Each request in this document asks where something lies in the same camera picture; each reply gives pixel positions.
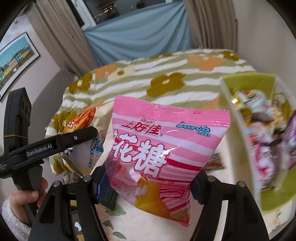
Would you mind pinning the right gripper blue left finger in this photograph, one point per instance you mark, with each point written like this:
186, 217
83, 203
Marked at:
54, 219

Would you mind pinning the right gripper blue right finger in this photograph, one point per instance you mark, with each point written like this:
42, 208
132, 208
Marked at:
243, 219

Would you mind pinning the cream orange snack bag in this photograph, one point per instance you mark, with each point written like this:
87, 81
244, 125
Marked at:
82, 158

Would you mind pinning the dull purple snack bag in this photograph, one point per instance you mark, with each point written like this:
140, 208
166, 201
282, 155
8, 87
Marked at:
288, 144

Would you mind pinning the pink marshmallow bag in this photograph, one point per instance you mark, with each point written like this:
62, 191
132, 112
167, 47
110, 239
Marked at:
157, 152

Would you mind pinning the left hand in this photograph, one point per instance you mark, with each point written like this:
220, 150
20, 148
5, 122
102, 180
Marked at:
21, 197

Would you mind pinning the white fleece sleeve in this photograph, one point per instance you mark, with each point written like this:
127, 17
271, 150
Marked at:
19, 229

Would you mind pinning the green cardboard box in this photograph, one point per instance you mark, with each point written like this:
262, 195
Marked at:
260, 107

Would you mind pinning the grey headboard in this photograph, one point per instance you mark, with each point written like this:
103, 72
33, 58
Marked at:
50, 99

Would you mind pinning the framed houses picture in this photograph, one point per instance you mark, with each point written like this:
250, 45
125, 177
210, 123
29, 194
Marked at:
16, 57

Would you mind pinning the left beige curtain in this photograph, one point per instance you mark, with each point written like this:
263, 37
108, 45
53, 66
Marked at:
59, 31

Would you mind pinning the beige curtain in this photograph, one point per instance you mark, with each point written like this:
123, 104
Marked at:
213, 24
59, 31

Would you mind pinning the floral striped bed blanket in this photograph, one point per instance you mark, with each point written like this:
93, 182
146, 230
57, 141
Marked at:
186, 79

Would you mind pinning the white framed window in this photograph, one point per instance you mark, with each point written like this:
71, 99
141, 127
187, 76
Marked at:
90, 13

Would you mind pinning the blue hanging cloth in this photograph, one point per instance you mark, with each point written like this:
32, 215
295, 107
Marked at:
146, 32

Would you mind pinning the right beige curtain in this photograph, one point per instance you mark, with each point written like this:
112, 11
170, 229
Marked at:
213, 24

